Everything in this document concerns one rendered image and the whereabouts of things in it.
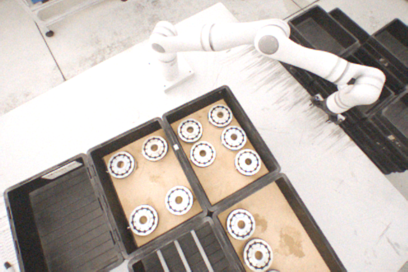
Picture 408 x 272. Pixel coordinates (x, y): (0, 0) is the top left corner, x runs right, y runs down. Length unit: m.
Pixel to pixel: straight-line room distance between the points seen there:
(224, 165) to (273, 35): 0.51
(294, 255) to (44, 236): 0.90
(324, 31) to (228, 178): 1.36
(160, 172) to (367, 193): 0.93
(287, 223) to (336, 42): 1.35
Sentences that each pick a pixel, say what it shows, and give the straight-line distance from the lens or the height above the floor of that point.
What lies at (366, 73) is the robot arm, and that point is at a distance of 0.78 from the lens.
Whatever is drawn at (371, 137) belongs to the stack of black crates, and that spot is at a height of 0.38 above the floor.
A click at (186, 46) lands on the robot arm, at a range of 0.82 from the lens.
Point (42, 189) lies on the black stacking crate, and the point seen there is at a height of 0.83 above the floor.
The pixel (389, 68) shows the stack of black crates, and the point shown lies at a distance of 1.95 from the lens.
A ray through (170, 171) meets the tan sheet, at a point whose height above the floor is 0.83.
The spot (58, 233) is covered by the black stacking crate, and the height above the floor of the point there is 0.83.
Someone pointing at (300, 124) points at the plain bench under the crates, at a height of 0.70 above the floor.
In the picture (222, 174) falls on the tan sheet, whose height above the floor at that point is 0.83.
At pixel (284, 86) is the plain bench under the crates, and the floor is 0.70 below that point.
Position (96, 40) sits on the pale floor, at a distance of 2.46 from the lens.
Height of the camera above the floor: 1.71
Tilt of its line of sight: 69 degrees down
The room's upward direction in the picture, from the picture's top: 3 degrees clockwise
